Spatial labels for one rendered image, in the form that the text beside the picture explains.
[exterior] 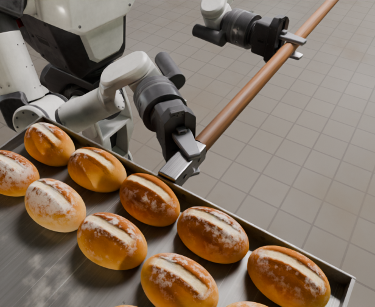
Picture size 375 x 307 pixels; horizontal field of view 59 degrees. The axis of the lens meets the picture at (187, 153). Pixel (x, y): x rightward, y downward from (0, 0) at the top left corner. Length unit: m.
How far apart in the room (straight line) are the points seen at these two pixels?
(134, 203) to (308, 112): 2.40
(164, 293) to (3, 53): 0.58
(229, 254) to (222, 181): 1.70
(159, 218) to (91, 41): 0.56
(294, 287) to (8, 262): 0.35
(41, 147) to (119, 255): 0.23
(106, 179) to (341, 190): 1.89
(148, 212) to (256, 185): 1.70
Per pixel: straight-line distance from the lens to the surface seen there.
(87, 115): 0.75
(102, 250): 0.43
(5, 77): 0.80
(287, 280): 0.41
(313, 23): 0.99
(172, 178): 0.49
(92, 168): 0.50
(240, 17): 0.91
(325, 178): 2.29
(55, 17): 0.84
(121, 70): 0.69
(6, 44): 0.79
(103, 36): 0.92
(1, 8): 0.79
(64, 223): 0.47
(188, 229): 0.43
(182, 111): 0.53
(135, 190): 0.46
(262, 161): 2.27
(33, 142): 0.58
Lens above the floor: 1.60
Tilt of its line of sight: 45 degrees down
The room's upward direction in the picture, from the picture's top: straight up
